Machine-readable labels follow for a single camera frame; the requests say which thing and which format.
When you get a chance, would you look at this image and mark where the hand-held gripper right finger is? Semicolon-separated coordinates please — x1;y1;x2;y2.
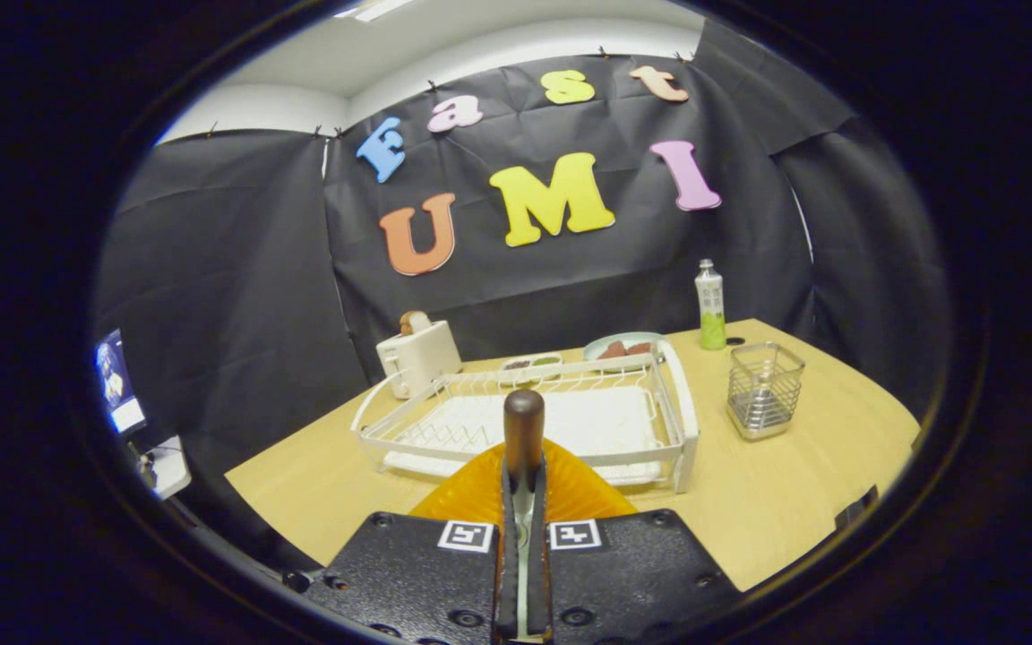
529;439;741;645

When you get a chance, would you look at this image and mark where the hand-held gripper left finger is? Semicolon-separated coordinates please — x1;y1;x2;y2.
305;439;526;645

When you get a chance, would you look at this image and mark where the wooden-handled spoon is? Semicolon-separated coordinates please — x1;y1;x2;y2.
503;390;546;639

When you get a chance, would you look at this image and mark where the white wire dish rack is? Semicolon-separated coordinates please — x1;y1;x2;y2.
350;340;701;495

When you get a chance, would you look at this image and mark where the metal wire basket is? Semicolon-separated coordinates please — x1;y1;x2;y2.
727;341;806;442

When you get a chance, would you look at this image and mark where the round pale green dish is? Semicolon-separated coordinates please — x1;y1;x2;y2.
582;331;665;364

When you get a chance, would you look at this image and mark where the white drip tray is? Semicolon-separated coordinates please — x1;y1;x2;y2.
382;385;665;486

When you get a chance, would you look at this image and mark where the white toaster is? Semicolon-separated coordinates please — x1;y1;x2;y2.
376;321;463;400

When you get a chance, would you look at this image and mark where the green and white drink bottle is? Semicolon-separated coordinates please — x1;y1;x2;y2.
694;259;727;351

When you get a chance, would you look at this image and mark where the black table clamp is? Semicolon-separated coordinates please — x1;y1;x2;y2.
836;486;880;531

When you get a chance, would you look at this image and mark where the white box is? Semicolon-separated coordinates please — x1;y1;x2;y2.
142;436;193;501

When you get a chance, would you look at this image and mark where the black backdrop cloth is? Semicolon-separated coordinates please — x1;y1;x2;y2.
90;18;951;574

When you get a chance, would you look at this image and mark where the computer monitor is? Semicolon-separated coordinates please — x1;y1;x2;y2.
93;329;148;437

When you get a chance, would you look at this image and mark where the ceiling light panel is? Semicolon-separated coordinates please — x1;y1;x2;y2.
334;0;417;23

